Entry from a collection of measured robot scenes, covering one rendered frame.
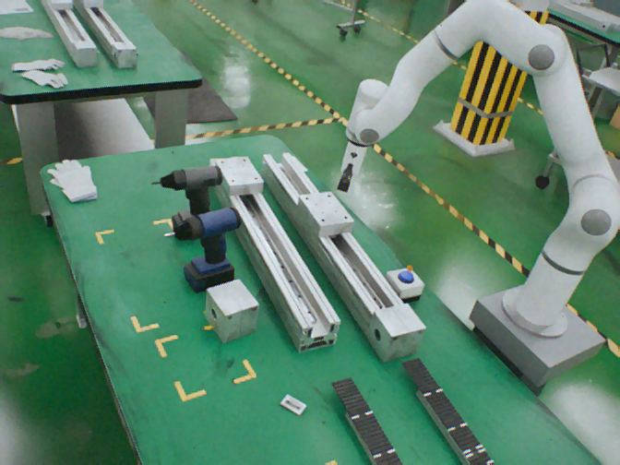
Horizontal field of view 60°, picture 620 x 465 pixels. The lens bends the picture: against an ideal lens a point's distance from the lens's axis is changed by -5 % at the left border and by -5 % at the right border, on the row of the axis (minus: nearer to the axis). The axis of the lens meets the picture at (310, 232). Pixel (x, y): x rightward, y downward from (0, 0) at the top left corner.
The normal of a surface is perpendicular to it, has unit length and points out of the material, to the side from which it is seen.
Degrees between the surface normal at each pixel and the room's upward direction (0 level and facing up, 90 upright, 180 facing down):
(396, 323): 0
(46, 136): 90
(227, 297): 0
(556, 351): 4
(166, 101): 90
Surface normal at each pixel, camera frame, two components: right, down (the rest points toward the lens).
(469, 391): 0.15, -0.80
